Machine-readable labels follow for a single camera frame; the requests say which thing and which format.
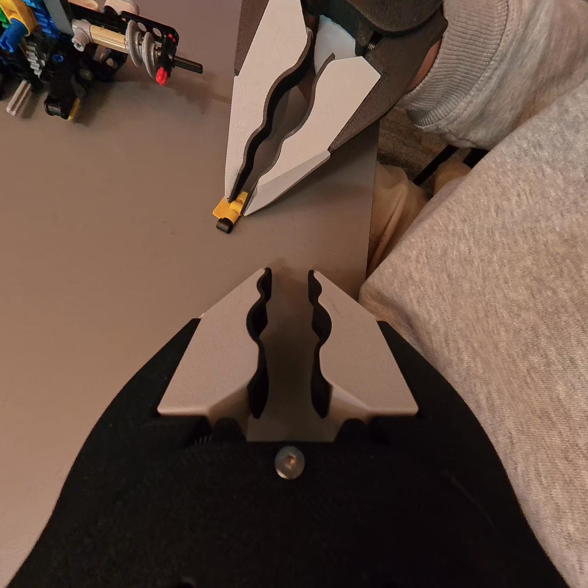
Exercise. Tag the multicoloured lego model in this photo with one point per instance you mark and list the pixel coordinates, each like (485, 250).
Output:
(69, 41)

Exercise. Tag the person's right forearm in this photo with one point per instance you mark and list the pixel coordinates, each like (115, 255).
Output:
(505, 69)

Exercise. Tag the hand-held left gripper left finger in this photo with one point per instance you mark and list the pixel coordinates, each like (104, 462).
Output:
(206, 363)

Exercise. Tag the black chair leg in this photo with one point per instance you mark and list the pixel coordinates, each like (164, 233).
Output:
(452, 160)

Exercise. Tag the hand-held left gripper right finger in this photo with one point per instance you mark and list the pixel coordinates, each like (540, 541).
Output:
(363, 367)

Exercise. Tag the cream cloth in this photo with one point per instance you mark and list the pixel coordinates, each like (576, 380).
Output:
(399, 216)

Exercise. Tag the small yellow lego piece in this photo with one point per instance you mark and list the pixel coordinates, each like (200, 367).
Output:
(227, 209)

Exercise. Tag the person's grey clothing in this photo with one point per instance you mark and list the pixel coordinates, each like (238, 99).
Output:
(487, 330)

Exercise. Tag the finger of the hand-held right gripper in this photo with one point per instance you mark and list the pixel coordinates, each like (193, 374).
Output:
(340, 96)
(266, 59)

